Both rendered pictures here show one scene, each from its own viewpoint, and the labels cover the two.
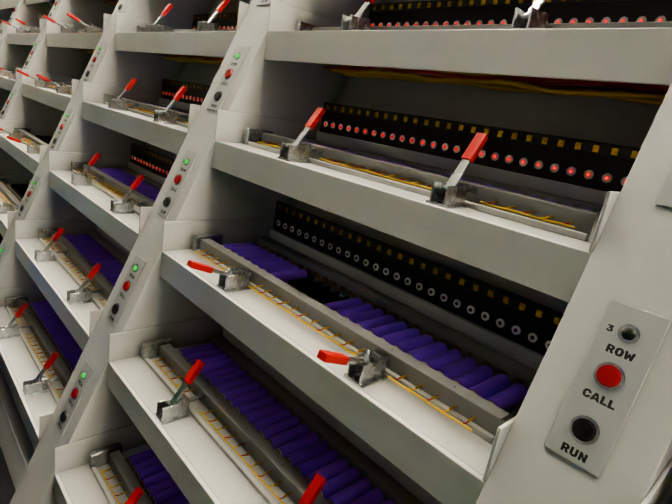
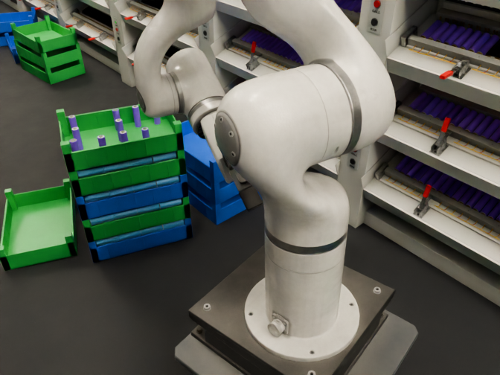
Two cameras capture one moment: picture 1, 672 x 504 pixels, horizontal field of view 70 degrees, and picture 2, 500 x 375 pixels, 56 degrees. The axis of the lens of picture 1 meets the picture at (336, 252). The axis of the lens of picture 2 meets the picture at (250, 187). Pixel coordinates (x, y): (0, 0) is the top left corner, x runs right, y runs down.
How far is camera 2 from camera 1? 68 cm
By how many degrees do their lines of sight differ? 38
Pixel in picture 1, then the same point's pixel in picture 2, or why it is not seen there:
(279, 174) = not seen: outside the picture
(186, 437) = (457, 158)
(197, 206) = (398, 17)
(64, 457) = (365, 180)
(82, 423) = (368, 162)
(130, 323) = not seen: hidden behind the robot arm
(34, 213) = (216, 33)
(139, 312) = not seen: hidden behind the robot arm
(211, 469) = (484, 171)
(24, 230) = (217, 48)
